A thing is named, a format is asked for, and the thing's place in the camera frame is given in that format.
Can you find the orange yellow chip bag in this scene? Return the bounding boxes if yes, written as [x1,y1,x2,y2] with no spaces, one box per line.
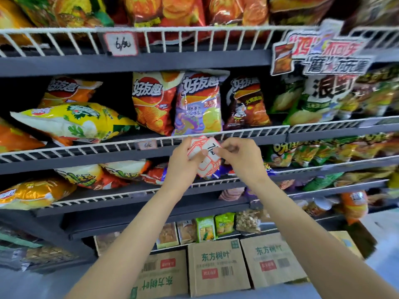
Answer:
[0,0,41,46]

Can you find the yellow green chip bag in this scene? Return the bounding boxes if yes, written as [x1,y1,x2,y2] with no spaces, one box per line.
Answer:
[53,0,114,28]

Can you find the clear brown snack packet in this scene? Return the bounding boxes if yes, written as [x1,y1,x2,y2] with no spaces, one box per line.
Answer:
[177,219,197,245]
[155,222,180,250]
[94,232,121,256]

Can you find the person's right hand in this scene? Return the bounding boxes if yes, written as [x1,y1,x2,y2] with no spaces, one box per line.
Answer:
[213,137,271,186]

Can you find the white green snack bag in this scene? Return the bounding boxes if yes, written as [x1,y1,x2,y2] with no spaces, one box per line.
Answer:
[283,74,359,127]
[269,76,305,115]

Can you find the small orange potato stick bag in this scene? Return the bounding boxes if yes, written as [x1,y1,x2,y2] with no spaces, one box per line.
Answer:
[352,135,399,159]

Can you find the stack of red-bordered price tags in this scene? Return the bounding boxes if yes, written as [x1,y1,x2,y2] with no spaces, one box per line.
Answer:
[186,136,222,179]

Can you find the person's left forearm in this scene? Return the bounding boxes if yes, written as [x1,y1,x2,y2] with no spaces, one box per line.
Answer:
[65,185,195,299]

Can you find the dark grey metal shelf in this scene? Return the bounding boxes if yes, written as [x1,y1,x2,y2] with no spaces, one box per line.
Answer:
[0,25,399,271]

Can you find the brown snack bag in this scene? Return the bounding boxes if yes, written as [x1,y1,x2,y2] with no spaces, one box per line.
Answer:
[352,64,399,91]

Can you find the orange white chip bag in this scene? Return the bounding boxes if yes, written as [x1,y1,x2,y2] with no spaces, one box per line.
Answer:
[0,117,47,154]

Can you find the green snack packet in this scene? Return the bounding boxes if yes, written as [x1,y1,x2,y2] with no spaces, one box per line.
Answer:
[214,212,236,238]
[195,216,217,243]

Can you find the red orange chip bag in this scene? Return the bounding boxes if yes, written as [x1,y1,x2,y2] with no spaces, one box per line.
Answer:
[205,0,270,41]
[123,0,208,44]

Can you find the person's left hand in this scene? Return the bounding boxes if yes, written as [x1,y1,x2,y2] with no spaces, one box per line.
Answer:
[162,137,208,201]

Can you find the small yellow potato stick bag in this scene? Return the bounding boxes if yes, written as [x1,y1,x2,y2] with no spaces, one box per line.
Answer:
[333,138,362,162]

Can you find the pile of orange snack packets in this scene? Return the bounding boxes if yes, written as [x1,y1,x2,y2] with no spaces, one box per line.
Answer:
[25,245,77,266]

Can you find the metal food can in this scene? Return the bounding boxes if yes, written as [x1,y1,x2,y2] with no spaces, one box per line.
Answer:
[304,197,333,217]

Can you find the dark green box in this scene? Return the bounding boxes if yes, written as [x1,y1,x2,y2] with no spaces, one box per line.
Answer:
[344,221,378,260]

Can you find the small green potato stick bag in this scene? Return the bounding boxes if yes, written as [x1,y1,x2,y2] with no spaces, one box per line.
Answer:
[265,142,297,168]
[293,143,318,167]
[313,141,337,165]

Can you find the blue white red snack bag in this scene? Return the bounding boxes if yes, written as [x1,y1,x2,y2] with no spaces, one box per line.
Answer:
[142,163,170,186]
[212,164,236,180]

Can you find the golden yellow chip bag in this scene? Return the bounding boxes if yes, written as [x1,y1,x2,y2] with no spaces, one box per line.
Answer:
[0,179,78,211]

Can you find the dark red chip bag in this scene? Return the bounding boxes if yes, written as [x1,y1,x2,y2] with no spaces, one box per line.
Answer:
[269,0,336,27]

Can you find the small green snack bag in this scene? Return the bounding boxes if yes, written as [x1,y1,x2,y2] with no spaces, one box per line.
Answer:
[303,172,344,193]

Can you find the clear nut bag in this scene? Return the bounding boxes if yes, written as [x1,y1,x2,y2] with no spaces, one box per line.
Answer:
[235,209,263,235]

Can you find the person's right forearm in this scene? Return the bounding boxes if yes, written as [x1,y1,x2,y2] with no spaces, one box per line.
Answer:
[252,174,399,299]

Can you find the small yellow snack bag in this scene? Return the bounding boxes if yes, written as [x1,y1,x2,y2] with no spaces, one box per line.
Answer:
[333,169,397,188]

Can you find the dark brown chip bag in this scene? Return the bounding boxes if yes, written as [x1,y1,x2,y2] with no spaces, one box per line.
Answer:
[224,76,272,130]

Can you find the yellow white chip bag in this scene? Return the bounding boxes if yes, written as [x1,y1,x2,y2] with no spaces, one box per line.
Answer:
[10,102,140,147]

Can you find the pink striped snack bag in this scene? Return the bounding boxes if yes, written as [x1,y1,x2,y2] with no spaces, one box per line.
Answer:
[218,187,246,202]

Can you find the white red cutout shelf sign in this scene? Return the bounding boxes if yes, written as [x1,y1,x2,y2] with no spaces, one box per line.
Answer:
[270,18,376,77]

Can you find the gold red potato stick bag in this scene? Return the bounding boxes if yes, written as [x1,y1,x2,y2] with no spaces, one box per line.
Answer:
[352,0,399,30]

